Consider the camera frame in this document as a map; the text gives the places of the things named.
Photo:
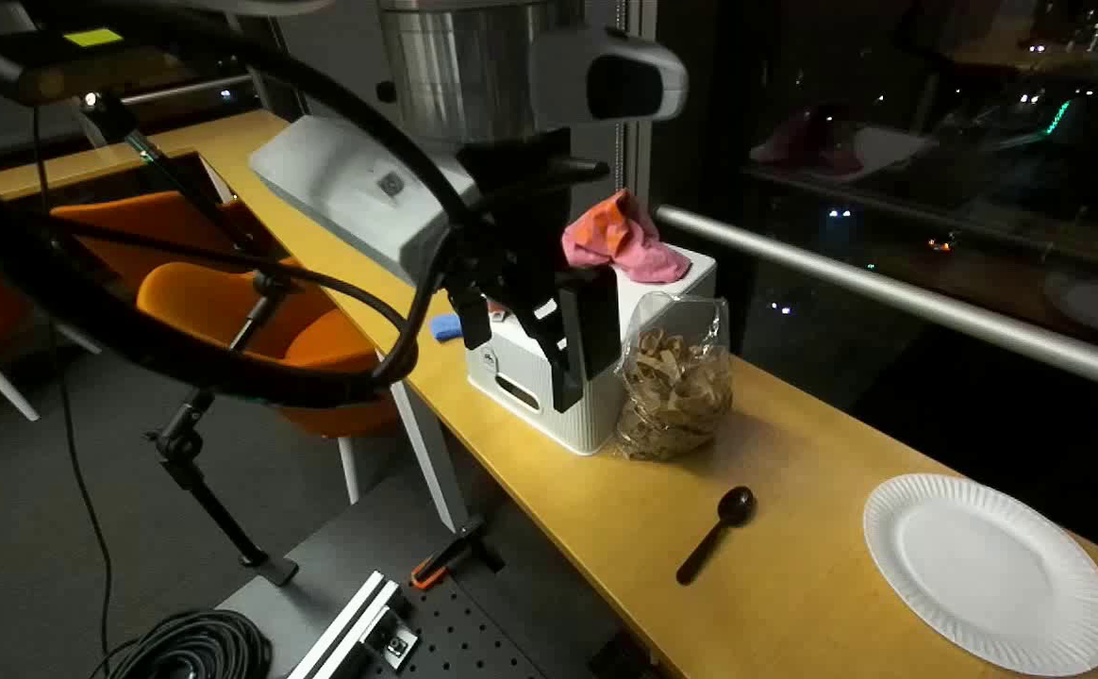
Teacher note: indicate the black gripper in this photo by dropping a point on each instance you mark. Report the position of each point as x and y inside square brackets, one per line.
[512, 229]

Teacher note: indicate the pink shirt orange print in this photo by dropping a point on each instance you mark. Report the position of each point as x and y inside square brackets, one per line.
[626, 240]

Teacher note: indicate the white plastic basket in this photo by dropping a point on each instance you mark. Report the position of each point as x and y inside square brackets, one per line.
[524, 358]

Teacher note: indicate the white table leg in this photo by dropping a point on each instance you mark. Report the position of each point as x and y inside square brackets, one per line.
[427, 456]

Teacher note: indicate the orange black clamp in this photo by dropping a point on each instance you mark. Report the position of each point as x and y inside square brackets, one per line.
[447, 561]

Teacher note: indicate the black plastic spoon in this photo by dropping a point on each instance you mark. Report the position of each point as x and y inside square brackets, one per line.
[738, 507]

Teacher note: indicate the black perforated breadboard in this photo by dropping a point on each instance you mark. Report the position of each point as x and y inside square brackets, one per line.
[460, 643]

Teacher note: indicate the silver metal handrail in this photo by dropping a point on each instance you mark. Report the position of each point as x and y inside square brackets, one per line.
[887, 291]

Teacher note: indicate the white paper plate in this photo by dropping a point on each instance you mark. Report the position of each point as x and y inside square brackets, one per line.
[985, 573]

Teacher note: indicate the grey metal base plate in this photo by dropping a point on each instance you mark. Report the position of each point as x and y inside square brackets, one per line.
[344, 540]

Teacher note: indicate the aluminium extrusion rail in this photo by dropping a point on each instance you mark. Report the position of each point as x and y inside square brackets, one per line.
[344, 628]

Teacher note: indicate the black articulated camera stand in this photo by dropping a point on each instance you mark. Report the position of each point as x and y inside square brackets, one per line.
[183, 441]

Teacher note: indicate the black stereo camera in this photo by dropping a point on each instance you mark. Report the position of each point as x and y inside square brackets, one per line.
[45, 62]

